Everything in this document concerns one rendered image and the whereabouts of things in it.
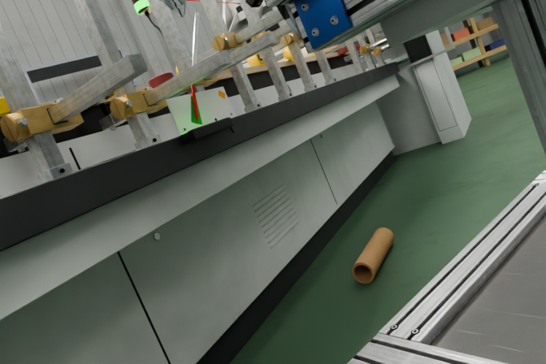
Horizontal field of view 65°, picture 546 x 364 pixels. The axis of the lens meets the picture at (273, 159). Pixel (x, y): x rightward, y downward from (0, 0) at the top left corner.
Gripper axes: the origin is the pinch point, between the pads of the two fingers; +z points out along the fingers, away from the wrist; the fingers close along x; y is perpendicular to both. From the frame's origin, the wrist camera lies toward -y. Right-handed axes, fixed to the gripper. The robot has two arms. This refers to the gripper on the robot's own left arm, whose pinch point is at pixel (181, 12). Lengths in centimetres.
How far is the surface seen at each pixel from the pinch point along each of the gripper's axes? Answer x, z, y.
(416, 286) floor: 30, 101, -16
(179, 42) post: -5.2, 5.8, -4.0
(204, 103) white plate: -5.0, 24.4, -2.5
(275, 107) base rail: 8.2, 32.5, -34.3
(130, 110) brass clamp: -14.3, 21.5, 21.7
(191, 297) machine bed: -31, 75, 3
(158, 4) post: -6.2, -5.9, -3.2
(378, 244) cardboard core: 23, 94, -42
